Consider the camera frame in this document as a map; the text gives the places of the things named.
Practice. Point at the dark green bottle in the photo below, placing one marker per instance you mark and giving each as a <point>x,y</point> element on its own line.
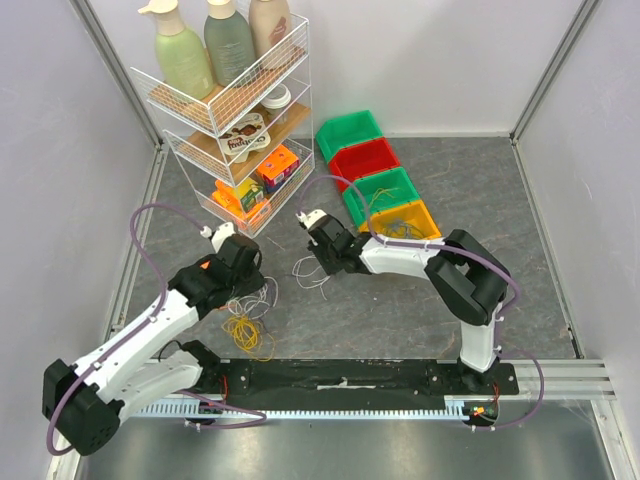
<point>228,41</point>

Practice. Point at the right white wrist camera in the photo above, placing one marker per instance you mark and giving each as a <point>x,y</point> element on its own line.
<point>308,220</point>

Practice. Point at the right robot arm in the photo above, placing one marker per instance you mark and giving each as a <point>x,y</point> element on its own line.
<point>476,288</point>

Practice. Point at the orange purple box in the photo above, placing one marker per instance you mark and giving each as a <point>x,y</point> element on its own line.
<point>277,168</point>

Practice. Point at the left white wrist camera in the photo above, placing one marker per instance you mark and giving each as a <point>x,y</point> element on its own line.
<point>218,236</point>

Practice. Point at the orange sponge pack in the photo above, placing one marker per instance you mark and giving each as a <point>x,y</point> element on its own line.
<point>226,197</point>

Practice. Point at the light green pump bottle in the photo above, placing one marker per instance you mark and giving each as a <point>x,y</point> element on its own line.
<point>179,50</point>

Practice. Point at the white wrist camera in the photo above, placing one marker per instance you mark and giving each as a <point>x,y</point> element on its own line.
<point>308,220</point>
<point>218,236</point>

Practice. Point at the white wire shelf rack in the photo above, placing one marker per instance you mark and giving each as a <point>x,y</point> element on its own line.
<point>192,129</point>

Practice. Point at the red plastic bin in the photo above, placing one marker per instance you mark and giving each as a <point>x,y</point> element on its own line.
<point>363,159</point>

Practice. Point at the beige brown bottle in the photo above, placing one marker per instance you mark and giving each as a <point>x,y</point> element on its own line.
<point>270,23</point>

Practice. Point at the paper cup with lid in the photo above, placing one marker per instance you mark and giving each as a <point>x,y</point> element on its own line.
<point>278,98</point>

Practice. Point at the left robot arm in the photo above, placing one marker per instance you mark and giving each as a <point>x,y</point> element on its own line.
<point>88,400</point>

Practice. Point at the far green plastic bin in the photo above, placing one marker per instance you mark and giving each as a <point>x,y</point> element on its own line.
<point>346,131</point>

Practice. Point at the yogurt multipack carton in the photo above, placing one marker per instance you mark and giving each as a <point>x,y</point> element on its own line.
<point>248,135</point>

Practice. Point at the white slotted cable duct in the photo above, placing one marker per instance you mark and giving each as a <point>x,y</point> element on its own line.
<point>184,407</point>

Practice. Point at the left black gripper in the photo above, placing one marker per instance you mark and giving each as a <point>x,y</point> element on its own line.
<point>256,281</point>

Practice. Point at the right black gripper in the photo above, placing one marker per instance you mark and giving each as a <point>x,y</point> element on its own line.
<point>319,253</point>

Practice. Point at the near green plastic bin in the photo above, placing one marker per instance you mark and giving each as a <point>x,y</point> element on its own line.
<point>384,190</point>

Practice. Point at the yellow plastic bin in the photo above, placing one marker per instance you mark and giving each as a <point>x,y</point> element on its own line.
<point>408,221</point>

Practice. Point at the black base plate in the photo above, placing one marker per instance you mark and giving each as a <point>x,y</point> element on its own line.
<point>244,377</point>

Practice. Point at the green yellow box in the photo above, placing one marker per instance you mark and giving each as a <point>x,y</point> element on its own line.
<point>250,193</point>

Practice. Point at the green plastic bin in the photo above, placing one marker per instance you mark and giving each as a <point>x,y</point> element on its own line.
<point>384,190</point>
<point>346,131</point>

